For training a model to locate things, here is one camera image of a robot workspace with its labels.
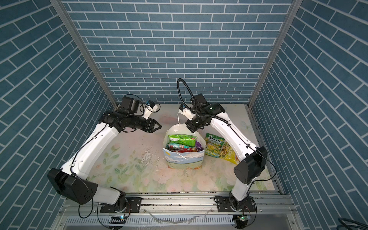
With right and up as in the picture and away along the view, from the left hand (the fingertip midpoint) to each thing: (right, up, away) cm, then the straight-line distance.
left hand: (161, 125), depth 74 cm
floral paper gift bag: (+12, -18, -1) cm, 21 cm away
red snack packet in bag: (+11, -12, +1) cm, 16 cm away
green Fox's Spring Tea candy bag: (+31, -14, +19) cm, 39 cm away
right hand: (+15, -1, +4) cm, 16 cm away
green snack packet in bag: (+12, -8, +5) cm, 15 cm away
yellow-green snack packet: (+39, -18, +17) cm, 46 cm away
